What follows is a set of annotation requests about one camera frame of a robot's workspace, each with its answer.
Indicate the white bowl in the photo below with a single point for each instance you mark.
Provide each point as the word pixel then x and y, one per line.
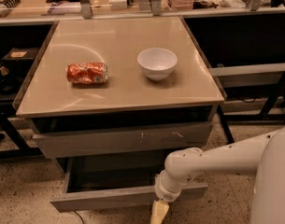
pixel 157 63

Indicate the grey top drawer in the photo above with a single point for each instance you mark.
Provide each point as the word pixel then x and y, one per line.
pixel 109 141

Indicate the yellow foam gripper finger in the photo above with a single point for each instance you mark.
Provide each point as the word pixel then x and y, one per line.
pixel 159 211

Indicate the grey drawer cabinet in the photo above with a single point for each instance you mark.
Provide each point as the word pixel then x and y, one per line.
pixel 189 94

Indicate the grey drawer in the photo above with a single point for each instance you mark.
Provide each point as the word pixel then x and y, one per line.
pixel 87 189
pixel 109 141

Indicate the crushed orange soda can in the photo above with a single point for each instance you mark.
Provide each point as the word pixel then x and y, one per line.
pixel 87 73

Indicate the black box with label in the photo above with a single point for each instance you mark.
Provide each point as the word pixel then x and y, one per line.
pixel 23 56

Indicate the long background workbench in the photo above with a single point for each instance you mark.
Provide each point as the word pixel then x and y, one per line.
pixel 116 33

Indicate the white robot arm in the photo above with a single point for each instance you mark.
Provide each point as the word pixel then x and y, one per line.
pixel 263 155

